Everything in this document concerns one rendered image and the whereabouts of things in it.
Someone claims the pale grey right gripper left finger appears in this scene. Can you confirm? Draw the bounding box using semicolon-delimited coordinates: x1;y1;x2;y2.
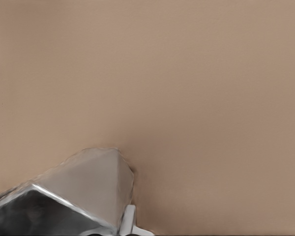
119;205;137;236

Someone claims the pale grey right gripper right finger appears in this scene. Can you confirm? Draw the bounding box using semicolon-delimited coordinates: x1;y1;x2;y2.
131;225;154;236

